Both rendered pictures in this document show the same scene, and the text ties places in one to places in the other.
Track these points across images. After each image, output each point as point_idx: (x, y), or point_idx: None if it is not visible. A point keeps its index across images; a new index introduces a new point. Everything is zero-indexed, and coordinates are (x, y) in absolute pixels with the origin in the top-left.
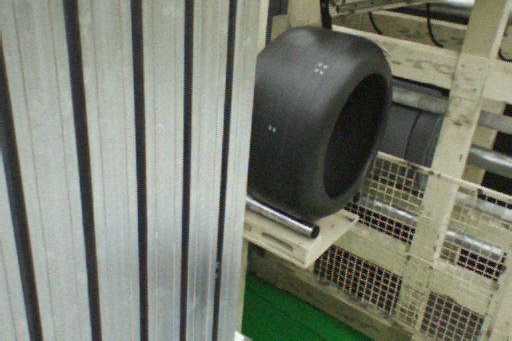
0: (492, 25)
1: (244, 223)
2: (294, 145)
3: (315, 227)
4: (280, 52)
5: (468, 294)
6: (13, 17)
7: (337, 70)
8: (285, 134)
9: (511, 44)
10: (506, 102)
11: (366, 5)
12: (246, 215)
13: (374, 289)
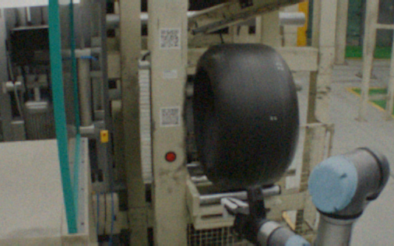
0: (276, 26)
1: (216, 216)
2: (292, 123)
3: (279, 185)
4: (242, 63)
5: (293, 202)
6: None
7: (285, 65)
8: (285, 117)
9: (242, 40)
10: (292, 70)
11: (216, 26)
12: (223, 207)
13: (215, 243)
